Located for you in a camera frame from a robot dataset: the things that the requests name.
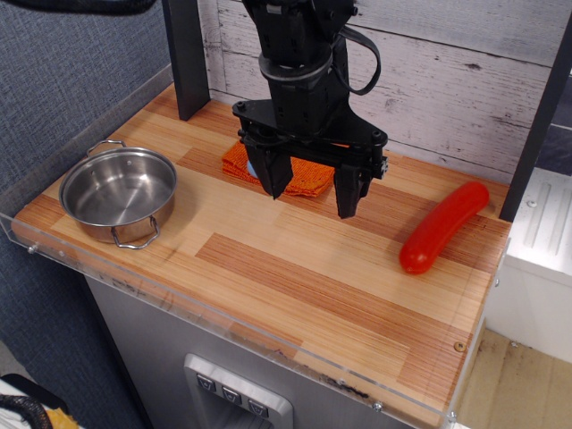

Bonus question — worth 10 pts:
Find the white toy sink unit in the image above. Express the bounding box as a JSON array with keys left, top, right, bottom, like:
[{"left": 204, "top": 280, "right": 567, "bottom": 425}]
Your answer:
[{"left": 484, "top": 168, "right": 571, "bottom": 362}]

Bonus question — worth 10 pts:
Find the grey toy fridge cabinet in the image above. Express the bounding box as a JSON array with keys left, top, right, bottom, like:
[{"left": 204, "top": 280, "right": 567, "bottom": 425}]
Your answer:
[{"left": 88, "top": 278, "right": 405, "bottom": 428}]

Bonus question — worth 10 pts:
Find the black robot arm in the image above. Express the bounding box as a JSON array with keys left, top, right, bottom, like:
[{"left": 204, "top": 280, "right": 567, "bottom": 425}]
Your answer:
[{"left": 232, "top": 1, "right": 388, "bottom": 219}]

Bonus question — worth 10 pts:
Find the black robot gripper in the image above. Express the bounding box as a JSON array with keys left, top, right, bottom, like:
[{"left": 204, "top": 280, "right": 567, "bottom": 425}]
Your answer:
[{"left": 232, "top": 71, "right": 388, "bottom": 219}]

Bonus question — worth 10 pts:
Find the orange knitted cloth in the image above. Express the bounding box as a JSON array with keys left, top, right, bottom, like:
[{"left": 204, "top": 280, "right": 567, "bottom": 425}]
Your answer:
[{"left": 222, "top": 141, "right": 335, "bottom": 198}]

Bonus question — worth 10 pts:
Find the red plastic sausage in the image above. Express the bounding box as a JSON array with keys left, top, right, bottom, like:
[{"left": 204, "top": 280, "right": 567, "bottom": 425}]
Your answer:
[{"left": 399, "top": 181, "right": 490, "bottom": 274}]

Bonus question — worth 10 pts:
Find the stainless steel pot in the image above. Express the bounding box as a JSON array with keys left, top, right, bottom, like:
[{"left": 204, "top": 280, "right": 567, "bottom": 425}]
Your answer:
[{"left": 59, "top": 139, "right": 178, "bottom": 250}]

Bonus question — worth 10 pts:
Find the dark grey right post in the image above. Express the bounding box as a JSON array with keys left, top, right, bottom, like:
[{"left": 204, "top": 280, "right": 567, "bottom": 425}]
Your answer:
[{"left": 500, "top": 19, "right": 571, "bottom": 222}]

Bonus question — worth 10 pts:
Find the dark grey left post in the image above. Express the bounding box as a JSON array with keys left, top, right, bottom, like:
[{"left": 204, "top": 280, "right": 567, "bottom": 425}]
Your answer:
[{"left": 162, "top": 0, "right": 210, "bottom": 121}]

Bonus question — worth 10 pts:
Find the dark grey post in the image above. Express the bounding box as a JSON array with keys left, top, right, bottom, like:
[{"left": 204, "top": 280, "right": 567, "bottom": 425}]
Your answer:
[
  {"left": 162, "top": 0, "right": 210, "bottom": 121},
  {"left": 500, "top": 19, "right": 571, "bottom": 222}
]

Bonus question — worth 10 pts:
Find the clear acrylic guard rail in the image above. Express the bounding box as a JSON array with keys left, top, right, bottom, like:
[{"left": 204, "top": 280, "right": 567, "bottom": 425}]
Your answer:
[{"left": 1, "top": 52, "right": 519, "bottom": 428}]

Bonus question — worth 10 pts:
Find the black braided cable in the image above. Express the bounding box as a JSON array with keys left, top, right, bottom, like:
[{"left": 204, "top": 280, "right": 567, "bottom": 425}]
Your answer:
[{"left": 0, "top": 393, "right": 54, "bottom": 429}]

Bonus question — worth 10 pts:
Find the blue plastic spoon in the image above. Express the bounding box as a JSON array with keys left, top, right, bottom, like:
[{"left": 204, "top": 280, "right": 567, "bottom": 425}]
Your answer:
[{"left": 247, "top": 161, "right": 258, "bottom": 179}]

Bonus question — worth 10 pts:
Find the silver dispenser button panel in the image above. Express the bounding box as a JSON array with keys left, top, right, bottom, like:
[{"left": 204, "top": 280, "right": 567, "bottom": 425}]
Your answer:
[{"left": 184, "top": 353, "right": 294, "bottom": 428}]

